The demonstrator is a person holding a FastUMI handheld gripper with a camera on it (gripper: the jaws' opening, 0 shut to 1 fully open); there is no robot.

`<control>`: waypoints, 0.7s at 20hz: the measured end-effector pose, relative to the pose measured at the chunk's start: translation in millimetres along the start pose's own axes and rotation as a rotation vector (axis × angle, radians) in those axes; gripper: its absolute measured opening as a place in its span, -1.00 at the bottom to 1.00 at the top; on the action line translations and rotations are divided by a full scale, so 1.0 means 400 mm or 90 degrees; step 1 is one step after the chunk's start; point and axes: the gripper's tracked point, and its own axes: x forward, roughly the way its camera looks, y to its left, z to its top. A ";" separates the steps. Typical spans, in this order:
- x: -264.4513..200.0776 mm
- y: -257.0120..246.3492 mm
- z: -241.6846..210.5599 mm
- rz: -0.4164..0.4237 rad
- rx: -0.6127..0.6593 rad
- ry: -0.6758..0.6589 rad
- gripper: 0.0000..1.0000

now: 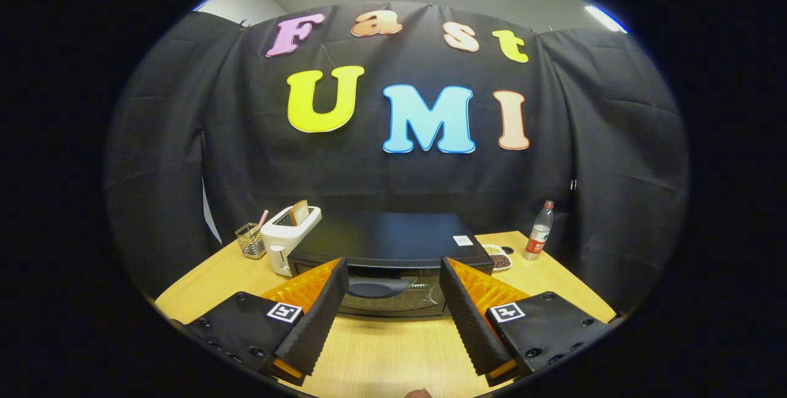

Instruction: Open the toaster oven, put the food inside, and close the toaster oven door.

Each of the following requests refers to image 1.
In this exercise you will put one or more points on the small ceiling light panel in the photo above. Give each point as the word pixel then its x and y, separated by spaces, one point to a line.
pixel 605 18

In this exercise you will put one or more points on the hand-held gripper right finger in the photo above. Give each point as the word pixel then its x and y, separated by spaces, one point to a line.
pixel 470 324

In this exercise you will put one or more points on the plastic water bottle red label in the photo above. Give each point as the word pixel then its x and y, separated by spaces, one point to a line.
pixel 539 238

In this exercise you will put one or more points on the white pop-up toaster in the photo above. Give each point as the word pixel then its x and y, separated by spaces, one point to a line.
pixel 280 244

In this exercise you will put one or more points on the brown bread slice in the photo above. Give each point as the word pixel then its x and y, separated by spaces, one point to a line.
pixel 299 213

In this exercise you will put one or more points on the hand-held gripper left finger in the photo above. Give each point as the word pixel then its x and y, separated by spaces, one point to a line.
pixel 316 324

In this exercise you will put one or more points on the black toaster oven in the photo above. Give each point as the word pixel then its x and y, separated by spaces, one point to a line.
pixel 393 235

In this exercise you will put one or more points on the white divided dish of beans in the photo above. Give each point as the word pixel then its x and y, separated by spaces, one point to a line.
pixel 499 259

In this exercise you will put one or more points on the pink straw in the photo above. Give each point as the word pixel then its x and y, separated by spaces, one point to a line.
pixel 262 221

